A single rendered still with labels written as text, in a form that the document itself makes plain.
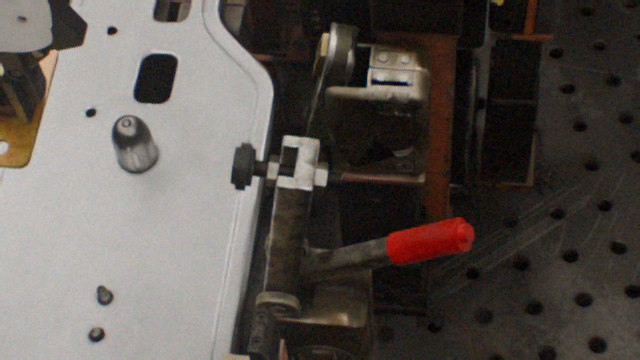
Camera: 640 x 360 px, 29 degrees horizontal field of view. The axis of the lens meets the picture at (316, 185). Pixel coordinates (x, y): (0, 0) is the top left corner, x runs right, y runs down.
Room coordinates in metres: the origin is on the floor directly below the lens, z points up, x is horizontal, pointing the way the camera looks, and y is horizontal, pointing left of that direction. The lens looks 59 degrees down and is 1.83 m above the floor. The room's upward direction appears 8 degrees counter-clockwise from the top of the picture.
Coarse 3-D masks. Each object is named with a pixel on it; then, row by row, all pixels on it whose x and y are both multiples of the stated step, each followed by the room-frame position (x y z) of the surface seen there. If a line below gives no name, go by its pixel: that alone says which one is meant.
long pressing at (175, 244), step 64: (128, 0) 0.71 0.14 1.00; (192, 0) 0.70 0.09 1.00; (64, 64) 0.65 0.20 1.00; (128, 64) 0.64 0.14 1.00; (192, 64) 0.63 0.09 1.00; (256, 64) 0.62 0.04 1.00; (64, 128) 0.58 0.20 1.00; (192, 128) 0.56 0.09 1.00; (256, 128) 0.55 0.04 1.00; (0, 192) 0.53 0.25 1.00; (64, 192) 0.52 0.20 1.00; (128, 192) 0.51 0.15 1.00; (192, 192) 0.50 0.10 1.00; (256, 192) 0.49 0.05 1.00; (0, 256) 0.47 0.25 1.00; (64, 256) 0.46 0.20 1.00; (128, 256) 0.45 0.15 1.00; (192, 256) 0.45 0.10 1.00; (0, 320) 0.41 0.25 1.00; (64, 320) 0.41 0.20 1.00; (128, 320) 0.40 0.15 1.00; (192, 320) 0.39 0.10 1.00
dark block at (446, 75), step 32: (384, 0) 0.59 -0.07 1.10; (416, 0) 0.58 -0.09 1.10; (448, 0) 0.58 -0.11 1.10; (384, 32) 0.59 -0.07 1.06; (416, 32) 0.58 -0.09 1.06; (448, 32) 0.58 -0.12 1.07; (448, 64) 0.58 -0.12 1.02; (448, 96) 0.58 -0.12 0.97; (448, 128) 0.58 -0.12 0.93; (448, 160) 0.58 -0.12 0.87; (448, 192) 0.58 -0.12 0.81
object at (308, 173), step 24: (288, 144) 0.40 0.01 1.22; (312, 144) 0.40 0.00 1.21; (240, 168) 0.38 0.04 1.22; (264, 168) 0.39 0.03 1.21; (288, 168) 0.39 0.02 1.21; (312, 168) 0.38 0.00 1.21; (288, 192) 0.37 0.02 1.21; (312, 192) 0.36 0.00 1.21; (288, 216) 0.37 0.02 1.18; (288, 240) 0.37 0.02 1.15; (288, 264) 0.37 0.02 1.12; (264, 288) 0.37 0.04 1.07; (288, 288) 0.37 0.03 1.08
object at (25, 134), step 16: (0, 64) 0.45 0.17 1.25; (48, 64) 0.45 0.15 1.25; (48, 80) 0.44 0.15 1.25; (0, 96) 0.43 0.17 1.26; (0, 112) 0.42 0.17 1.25; (0, 128) 0.41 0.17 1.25; (16, 128) 0.41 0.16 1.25; (32, 128) 0.41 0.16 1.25; (16, 144) 0.40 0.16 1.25; (32, 144) 0.40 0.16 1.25; (0, 160) 0.39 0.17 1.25; (16, 160) 0.39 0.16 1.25
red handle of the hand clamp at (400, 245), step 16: (432, 224) 0.37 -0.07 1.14; (448, 224) 0.37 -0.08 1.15; (464, 224) 0.36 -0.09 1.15; (384, 240) 0.38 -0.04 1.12; (400, 240) 0.37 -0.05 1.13; (416, 240) 0.36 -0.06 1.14; (432, 240) 0.36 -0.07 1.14; (448, 240) 0.36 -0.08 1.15; (464, 240) 0.36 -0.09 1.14; (320, 256) 0.39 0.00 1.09; (336, 256) 0.38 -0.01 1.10; (352, 256) 0.38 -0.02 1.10; (368, 256) 0.37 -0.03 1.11; (384, 256) 0.37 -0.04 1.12; (400, 256) 0.36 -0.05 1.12; (416, 256) 0.36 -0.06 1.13; (432, 256) 0.35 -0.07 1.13; (304, 272) 0.38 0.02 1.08; (320, 272) 0.38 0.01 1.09; (336, 272) 0.37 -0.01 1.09; (352, 272) 0.37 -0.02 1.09
